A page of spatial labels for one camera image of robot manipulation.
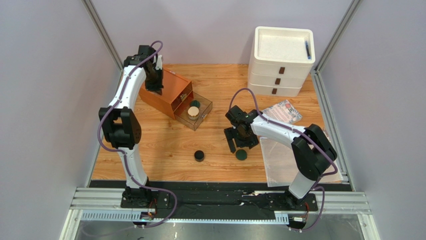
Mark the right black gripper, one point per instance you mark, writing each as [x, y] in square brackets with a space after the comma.
[240, 138]

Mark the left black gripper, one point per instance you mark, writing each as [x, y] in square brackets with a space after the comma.
[159, 86]

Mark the green compact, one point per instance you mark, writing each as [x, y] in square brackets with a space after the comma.
[241, 155]
[195, 103]

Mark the orange drawer box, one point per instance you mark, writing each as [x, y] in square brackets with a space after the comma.
[167, 102]

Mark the black round jar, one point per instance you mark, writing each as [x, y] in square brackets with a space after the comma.
[199, 156]

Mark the clear drawer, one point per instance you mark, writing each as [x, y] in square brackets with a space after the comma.
[181, 112]
[183, 96]

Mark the gold lid cream jar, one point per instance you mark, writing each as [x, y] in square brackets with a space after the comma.
[193, 113]

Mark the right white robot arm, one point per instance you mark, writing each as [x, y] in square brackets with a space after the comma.
[312, 150]

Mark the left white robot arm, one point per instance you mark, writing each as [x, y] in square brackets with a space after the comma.
[119, 125]

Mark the floral patterned palette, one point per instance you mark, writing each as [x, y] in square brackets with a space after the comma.
[283, 111]

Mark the clear plastic bag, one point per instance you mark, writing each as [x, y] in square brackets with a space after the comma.
[279, 163]

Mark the white three-drawer organizer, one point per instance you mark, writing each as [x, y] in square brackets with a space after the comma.
[278, 64]

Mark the blue pen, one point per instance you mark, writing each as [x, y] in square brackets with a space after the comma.
[307, 48]

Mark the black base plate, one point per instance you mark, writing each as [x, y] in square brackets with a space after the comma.
[233, 200]

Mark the aluminium front rail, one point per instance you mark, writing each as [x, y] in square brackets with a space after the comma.
[105, 204]

